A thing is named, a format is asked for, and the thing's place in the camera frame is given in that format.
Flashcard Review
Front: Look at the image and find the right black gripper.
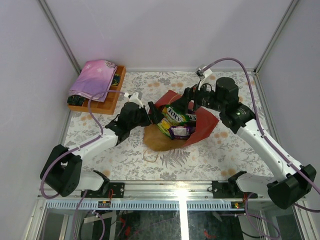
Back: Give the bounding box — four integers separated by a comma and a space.
170, 79, 225, 116

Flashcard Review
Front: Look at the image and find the green Fox's candy bag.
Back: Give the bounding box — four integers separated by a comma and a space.
157, 104, 197, 135

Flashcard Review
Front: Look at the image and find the dark patterned cloth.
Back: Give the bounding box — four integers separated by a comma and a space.
67, 95, 86, 107

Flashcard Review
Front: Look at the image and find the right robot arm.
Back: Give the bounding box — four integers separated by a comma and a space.
174, 77, 317, 210

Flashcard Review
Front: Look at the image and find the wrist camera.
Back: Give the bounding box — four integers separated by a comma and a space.
195, 65, 213, 89
124, 92, 144, 108

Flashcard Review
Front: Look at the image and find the folded purple cloth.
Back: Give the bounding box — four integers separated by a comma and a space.
68, 60, 118, 102

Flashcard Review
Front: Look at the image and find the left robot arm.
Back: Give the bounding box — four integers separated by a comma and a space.
40, 102, 164, 199

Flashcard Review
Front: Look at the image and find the aluminium frame rail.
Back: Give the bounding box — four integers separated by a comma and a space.
37, 180, 307, 211

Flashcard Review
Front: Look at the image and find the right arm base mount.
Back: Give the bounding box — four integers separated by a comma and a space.
211, 181, 244, 199

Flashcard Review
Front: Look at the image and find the wooden organizer tray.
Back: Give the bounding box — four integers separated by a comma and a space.
67, 65, 127, 116

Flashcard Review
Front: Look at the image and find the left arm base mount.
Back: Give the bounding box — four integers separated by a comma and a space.
85, 182, 125, 199

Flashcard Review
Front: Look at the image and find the purple Fox's candy bag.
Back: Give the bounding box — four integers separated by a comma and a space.
168, 125, 196, 140

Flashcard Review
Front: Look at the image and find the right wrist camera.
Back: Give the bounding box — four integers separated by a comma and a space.
195, 65, 213, 89

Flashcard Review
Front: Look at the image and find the red paper bag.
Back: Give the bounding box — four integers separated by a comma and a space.
142, 89, 220, 165

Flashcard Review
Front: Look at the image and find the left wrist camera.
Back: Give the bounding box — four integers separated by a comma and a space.
124, 92, 144, 108

